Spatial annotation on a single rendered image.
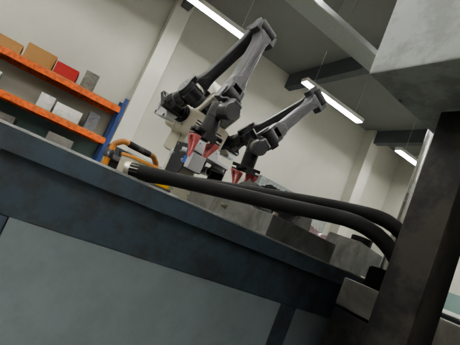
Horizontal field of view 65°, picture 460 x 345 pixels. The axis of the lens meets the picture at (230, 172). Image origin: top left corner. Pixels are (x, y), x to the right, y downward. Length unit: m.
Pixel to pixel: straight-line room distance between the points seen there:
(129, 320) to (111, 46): 6.30
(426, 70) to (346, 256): 0.87
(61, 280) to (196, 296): 0.26
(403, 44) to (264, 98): 7.30
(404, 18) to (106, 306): 0.66
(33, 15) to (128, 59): 1.52
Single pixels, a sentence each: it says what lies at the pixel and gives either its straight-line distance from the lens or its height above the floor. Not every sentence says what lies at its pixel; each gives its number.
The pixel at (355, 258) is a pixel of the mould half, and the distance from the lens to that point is 1.31.
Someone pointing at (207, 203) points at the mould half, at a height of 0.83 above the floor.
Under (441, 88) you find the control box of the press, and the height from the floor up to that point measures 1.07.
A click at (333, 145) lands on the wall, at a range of 8.99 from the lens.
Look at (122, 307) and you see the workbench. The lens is 0.72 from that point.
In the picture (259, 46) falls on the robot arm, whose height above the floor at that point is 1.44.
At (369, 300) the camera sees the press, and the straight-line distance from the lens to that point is 0.81.
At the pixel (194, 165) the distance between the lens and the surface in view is 1.19.
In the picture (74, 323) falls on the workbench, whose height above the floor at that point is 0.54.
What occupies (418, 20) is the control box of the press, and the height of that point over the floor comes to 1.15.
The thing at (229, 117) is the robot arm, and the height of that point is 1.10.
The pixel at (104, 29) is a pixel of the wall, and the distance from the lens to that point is 6.90.
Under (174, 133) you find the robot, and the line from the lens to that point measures 1.77.
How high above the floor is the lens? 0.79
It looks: 8 degrees up
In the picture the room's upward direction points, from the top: 23 degrees clockwise
